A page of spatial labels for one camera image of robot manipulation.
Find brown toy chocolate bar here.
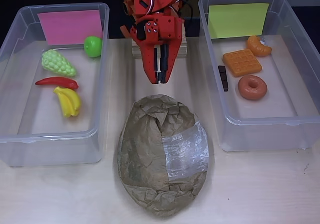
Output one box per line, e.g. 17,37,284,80
217,65,230,92

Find green toy apple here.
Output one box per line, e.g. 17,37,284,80
83,36,104,58

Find orange toy waffle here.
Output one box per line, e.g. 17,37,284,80
222,48,263,78

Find brown toy donut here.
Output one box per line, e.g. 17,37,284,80
237,75,269,101

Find orange toy croissant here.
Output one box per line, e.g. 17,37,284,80
246,35,273,57

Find light green toy grapes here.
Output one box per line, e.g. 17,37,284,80
41,49,78,78

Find yellow toy banana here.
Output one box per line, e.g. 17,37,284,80
53,86,82,118

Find red toy chili pepper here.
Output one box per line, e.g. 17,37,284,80
34,76,80,90

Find yellow-green paper label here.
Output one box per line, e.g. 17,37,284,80
208,3,270,39

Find pink paper label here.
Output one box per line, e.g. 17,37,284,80
37,9,104,46

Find clear plastic bin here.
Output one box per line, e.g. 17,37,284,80
0,2,111,167
198,0,320,152

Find orange printed part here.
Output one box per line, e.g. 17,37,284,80
119,0,137,39

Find clear plastic film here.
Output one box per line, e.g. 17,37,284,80
161,120,210,183

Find brown paper bag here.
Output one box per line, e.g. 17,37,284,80
116,94,210,218

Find wooden base plate stack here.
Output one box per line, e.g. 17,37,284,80
131,24,188,59

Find black base cable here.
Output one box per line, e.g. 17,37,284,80
183,0,195,22

